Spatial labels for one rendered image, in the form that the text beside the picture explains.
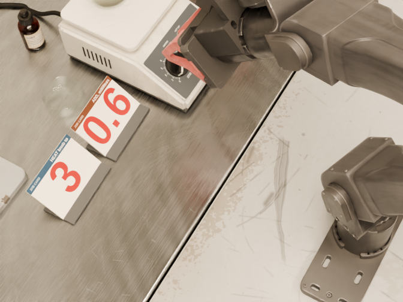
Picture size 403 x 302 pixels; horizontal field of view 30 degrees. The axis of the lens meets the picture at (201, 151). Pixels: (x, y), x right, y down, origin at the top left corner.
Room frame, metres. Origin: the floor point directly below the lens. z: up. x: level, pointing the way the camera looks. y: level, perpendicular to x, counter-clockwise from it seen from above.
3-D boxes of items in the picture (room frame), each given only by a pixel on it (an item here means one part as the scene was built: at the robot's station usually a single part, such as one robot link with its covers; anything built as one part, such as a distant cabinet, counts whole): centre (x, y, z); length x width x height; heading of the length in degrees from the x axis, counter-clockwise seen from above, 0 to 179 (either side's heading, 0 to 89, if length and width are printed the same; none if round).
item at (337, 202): (0.36, -0.17, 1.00); 0.09 x 0.06 x 0.06; 125
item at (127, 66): (0.66, 0.07, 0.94); 0.22 x 0.13 x 0.08; 55
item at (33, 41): (0.69, 0.22, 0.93); 0.03 x 0.03 x 0.07
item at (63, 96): (0.58, 0.18, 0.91); 0.06 x 0.06 x 0.02
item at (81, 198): (0.45, 0.17, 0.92); 0.09 x 0.06 x 0.04; 148
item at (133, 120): (0.54, 0.11, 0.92); 0.09 x 0.06 x 0.04; 148
